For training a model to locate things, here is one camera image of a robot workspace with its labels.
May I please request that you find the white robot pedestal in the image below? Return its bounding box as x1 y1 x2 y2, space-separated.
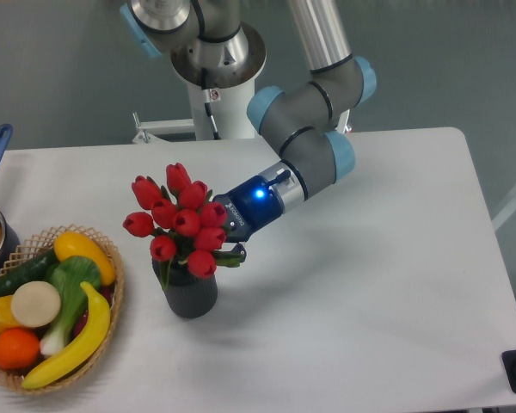
186 80 255 140

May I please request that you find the yellow banana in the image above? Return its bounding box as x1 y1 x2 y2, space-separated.
21 281 111 390

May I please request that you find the woven wicker basket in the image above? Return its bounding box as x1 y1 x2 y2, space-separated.
0 224 125 395

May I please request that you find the green bok choy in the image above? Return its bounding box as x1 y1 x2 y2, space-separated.
40 256 101 358

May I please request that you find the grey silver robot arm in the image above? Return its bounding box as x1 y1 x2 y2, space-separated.
120 1 377 243

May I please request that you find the red tulip bouquet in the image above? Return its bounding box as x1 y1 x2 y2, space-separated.
123 163 241 278

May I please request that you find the beige round slice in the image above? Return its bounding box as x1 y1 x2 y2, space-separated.
10 281 61 328

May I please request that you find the green cucumber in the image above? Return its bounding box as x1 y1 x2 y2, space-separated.
0 250 58 297

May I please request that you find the orange fruit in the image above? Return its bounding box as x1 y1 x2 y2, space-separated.
0 328 40 370

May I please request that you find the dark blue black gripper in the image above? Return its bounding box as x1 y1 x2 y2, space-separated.
212 176 283 263

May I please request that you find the white metal bracket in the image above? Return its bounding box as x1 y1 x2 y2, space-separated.
132 112 196 144

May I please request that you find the red fruit in basket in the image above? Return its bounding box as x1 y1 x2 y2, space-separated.
71 286 114 339

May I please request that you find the yellow squash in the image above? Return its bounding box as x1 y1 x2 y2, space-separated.
53 231 116 287

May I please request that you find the dark grey ribbed vase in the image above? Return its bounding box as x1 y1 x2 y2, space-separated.
151 259 218 318

